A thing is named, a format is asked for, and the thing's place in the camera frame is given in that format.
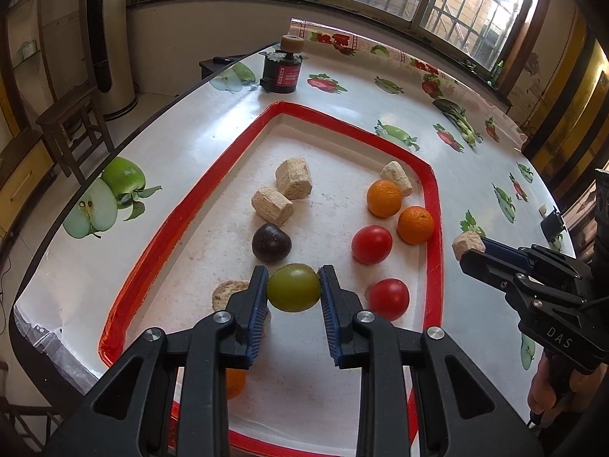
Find dark purple plum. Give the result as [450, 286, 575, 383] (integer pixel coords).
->
[251, 223, 292, 262]

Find wooden wall shelf unit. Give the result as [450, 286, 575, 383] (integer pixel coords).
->
[0, 0, 86, 153]

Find white tower air conditioner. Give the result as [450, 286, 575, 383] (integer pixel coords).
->
[78, 0, 140, 122]

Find wooden television cabinet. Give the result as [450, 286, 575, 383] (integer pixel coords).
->
[0, 128, 55, 229]

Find wooden stool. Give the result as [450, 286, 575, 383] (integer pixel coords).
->
[35, 86, 117, 184]

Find fruit-printed white tablecloth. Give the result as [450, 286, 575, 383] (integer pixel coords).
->
[14, 18, 579, 457]

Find cork piece near oranges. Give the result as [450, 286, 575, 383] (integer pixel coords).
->
[379, 161, 414, 197]

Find cork piece top centre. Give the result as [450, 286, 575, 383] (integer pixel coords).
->
[276, 158, 313, 200]

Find green plum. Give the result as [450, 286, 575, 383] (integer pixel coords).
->
[266, 263, 322, 313]

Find orange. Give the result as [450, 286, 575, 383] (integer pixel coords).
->
[398, 206, 435, 245]
[366, 180, 403, 218]
[226, 368, 248, 401]

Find cork piece centre left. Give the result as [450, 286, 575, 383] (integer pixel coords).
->
[252, 187, 294, 227]

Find black red jar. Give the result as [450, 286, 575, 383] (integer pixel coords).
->
[259, 34, 305, 96]

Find red tomato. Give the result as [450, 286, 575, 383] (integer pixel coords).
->
[366, 278, 410, 321]
[351, 225, 393, 266]

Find small black device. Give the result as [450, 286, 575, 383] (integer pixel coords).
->
[541, 207, 567, 251]

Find dark wooden side table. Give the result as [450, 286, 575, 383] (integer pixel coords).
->
[199, 50, 267, 83]

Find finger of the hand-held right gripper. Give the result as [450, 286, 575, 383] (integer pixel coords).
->
[480, 236, 534, 275]
[459, 249, 585, 313]

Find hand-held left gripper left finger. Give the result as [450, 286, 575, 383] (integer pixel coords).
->
[43, 265, 272, 457]

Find red-rimmed white tray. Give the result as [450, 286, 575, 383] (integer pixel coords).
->
[97, 101, 444, 446]

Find person's right hand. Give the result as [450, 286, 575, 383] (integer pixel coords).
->
[527, 361, 604, 415]

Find dark wooden chair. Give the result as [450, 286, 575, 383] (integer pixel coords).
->
[0, 361, 65, 457]

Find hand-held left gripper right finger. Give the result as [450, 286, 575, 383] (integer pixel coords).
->
[317, 264, 545, 457]

